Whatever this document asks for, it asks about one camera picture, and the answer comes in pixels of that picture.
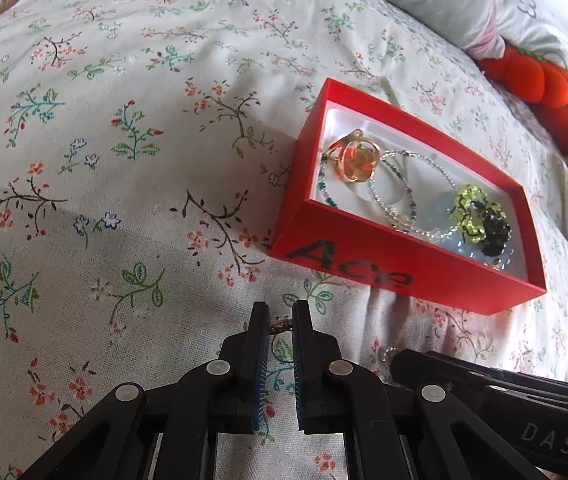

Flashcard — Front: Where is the small gold earring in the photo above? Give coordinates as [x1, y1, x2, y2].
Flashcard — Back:
[270, 316, 295, 362]

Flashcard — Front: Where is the orange plush toy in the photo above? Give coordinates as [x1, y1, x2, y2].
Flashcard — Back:
[479, 42, 568, 156]

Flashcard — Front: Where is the gold flower ring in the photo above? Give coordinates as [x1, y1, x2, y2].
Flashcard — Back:
[326, 130, 382, 182]

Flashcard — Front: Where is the black flower ornament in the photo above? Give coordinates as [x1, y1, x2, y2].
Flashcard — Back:
[474, 204, 513, 256]

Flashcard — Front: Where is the red cardboard box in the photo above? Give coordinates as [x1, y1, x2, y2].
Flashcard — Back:
[270, 77, 547, 316]

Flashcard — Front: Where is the clear bead bracelet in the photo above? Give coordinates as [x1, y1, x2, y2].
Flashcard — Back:
[367, 149, 466, 241]

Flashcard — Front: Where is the thin green bead bracelet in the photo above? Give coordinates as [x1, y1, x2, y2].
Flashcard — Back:
[320, 151, 421, 223]

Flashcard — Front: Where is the floral blanket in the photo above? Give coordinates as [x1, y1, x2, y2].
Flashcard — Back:
[0, 0, 568, 480]

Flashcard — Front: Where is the grey pillow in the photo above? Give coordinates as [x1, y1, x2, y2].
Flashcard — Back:
[309, 0, 568, 106]

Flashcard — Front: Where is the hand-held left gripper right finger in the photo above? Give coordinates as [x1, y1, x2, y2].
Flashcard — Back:
[291, 300, 552, 480]

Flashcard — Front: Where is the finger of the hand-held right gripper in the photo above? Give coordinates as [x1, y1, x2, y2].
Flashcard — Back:
[390, 350, 515, 406]

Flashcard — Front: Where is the blue bead bracelet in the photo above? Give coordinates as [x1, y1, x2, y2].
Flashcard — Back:
[431, 189, 515, 270]

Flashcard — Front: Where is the green beaded charm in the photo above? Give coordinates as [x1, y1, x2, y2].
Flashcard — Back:
[451, 185, 491, 237]

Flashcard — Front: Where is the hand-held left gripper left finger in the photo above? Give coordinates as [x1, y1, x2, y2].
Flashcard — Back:
[18, 301, 271, 480]

